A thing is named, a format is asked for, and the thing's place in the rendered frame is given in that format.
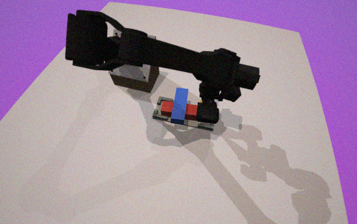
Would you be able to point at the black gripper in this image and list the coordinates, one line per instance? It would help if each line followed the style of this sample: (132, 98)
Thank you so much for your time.
(206, 111)

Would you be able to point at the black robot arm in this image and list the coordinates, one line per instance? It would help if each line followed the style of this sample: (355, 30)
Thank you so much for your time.
(87, 45)

